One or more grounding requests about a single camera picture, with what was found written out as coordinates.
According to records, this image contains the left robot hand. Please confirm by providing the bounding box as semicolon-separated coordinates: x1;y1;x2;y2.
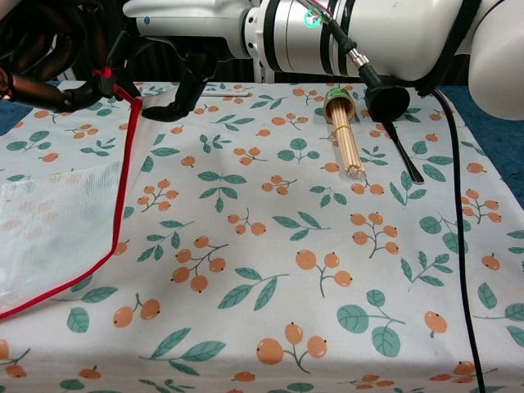
0;0;120;114

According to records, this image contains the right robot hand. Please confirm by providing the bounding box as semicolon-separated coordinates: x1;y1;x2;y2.
106;0;251;123

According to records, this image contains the clear zipper pouch red trim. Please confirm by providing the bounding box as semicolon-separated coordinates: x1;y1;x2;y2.
0;67;145;321

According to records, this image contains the floral print tablecloth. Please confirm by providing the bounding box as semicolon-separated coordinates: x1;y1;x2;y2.
0;80;524;393

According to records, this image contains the green paper cup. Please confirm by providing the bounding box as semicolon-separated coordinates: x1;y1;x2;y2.
323;86;358;124

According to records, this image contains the bamboo skewer bundle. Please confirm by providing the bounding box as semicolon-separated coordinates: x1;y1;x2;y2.
330;102;368;182

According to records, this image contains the white frame post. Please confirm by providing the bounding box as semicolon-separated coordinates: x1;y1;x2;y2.
253;56;274;84

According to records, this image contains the right arm wrist cable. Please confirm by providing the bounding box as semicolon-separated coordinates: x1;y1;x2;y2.
305;0;385;89

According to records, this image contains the long black cable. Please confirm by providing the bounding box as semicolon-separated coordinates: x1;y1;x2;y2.
415;0;488;393

